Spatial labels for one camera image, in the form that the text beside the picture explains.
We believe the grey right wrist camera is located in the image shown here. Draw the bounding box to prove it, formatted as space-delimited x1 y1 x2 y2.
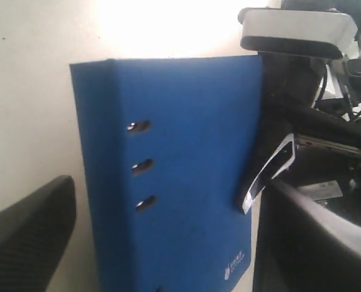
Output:
237 7 358 60

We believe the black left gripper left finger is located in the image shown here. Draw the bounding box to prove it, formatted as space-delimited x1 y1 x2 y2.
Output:
0 175 76 291

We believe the blue ring binder notebook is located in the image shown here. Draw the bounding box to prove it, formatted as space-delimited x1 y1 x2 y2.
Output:
70 55 262 291

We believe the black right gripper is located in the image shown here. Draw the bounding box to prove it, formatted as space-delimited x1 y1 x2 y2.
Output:
234 54 361 214

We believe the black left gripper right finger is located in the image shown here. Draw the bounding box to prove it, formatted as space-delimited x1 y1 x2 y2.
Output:
253 179 361 291

